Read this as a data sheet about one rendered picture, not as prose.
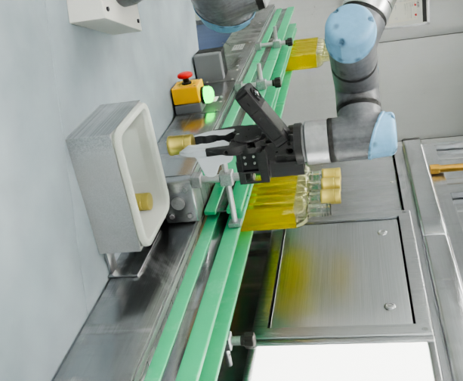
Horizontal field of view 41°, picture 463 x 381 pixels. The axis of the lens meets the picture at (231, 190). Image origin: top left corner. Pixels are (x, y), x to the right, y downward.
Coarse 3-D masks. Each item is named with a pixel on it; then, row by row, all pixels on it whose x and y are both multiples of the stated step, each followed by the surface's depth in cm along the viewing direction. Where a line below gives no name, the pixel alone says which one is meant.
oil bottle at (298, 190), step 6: (264, 186) 144; (270, 186) 143; (276, 186) 143; (282, 186) 142; (288, 186) 142; (294, 186) 141; (300, 186) 141; (252, 192) 142; (258, 192) 142; (264, 192) 141; (270, 192) 141; (276, 192) 140; (282, 192) 140; (288, 192) 139; (294, 192) 139; (300, 192) 139; (306, 192) 139; (252, 198) 140; (306, 198) 139
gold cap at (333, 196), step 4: (320, 192) 139; (324, 192) 139; (328, 192) 139; (332, 192) 139; (336, 192) 138; (340, 192) 139; (320, 196) 139; (324, 196) 139; (328, 196) 139; (332, 196) 138; (336, 196) 138; (340, 196) 138; (324, 200) 139; (328, 200) 139; (332, 200) 139; (336, 200) 139; (340, 200) 138
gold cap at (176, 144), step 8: (168, 136) 110; (176, 136) 110; (184, 136) 109; (192, 136) 109; (168, 144) 109; (176, 144) 109; (184, 144) 108; (192, 144) 109; (168, 152) 109; (176, 152) 109
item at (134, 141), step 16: (144, 112) 114; (128, 128) 116; (144, 128) 116; (128, 144) 118; (144, 144) 117; (128, 160) 119; (144, 160) 119; (160, 160) 119; (128, 176) 103; (144, 176) 120; (160, 176) 120; (128, 192) 104; (144, 192) 122; (160, 192) 122; (160, 208) 121; (144, 224) 116; (160, 224) 116; (144, 240) 108
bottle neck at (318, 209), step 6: (312, 204) 135; (318, 204) 135; (324, 204) 134; (330, 204) 134; (312, 210) 134; (318, 210) 134; (324, 210) 134; (330, 210) 134; (312, 216) 135; (318, 216) 135
